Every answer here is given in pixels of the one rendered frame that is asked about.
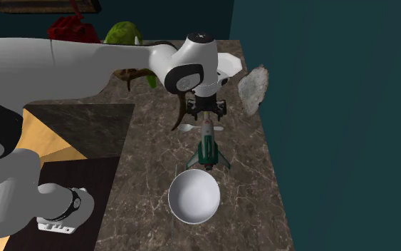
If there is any white spoon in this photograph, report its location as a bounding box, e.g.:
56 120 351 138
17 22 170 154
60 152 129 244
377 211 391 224
177 123 225 133

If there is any green and white toy rocket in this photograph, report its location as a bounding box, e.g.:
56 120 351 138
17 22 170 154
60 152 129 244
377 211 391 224
185 111 232 172

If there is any white plate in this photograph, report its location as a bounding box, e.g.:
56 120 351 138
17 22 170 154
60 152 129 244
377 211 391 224
217 51 244 78

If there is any grey rough stone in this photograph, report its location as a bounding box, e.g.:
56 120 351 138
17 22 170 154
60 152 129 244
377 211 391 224
237 63 270 118

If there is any brown gnarled root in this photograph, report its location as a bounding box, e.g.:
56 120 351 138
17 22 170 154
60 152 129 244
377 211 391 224
113 68 156 92

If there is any white bowl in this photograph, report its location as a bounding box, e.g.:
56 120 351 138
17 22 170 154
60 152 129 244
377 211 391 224
167 168 222 225

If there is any green leafy vegetable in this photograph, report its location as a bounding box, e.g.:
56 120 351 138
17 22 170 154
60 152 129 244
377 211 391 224
103 21 158 89

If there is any red crumpled object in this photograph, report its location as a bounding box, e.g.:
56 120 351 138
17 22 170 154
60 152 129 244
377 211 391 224
46 14 101 45

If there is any dark robot stand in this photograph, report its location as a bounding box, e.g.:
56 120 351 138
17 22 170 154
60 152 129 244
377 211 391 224
3 155 122 251

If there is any dark framed wall picture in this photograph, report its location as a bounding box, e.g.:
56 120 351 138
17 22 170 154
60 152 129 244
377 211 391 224
0 0 103 15

